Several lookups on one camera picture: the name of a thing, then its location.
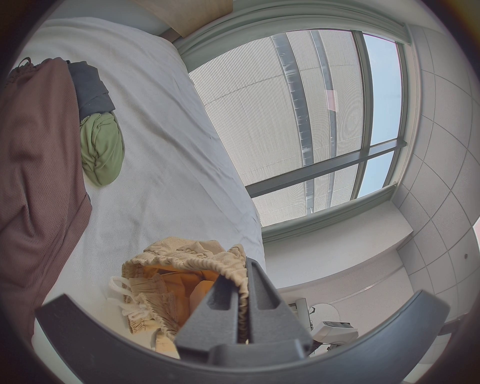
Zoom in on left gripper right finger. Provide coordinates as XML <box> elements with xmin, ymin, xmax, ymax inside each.
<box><xmin>240</xmin><ymin>257</ymin><xmax>314</xmax><ymax>349</ymax></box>

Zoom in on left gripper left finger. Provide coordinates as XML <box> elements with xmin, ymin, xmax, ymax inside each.
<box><xmin>174</xmin><ymin>275</ymin><xmax>241</xmax><ymax>359</ymax></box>

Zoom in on tan shorts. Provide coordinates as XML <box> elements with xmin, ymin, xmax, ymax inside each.
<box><xmin>108</xmin><ymin>235</ymin><xmax>251</xmax><ymax>358</ymax></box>

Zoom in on bed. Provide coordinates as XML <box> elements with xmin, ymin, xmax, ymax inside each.
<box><xmin>0</xmin><ymin>0</ymin><xmax>268</xmax><ymax>361</ymax></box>

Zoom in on grey-green curtain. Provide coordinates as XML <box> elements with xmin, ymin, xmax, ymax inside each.
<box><xmin>260</xmin><ymin>183</ymin><xmax>399</xmax><ymax>245</ymax></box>
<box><xmin>172</xmin><ymin>7</ymin><xmax>410</xmax><ymax>73</ymax></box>

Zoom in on green garment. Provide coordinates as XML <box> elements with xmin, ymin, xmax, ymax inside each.
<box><xmin>79</xmin><ymin>111</ymin><xmax>125</xmax><ymax>188</ymax></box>

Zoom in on window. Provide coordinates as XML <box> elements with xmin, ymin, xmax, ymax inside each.
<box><xmin>187</xmin><ymin>29</ymin><xmax>409</xmax><ymax>230</ymax></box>

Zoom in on brown shorts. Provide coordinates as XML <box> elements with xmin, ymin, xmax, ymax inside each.
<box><xmin>0</xmin><ymin>56</ymin><xmax>93</xmax><ymax>340</ymax></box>

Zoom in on black garment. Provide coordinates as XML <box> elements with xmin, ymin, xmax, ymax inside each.
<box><xmin>67</xmin><ymin>61</ymin><xmax>116</xmax><ymax>121</ymax></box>

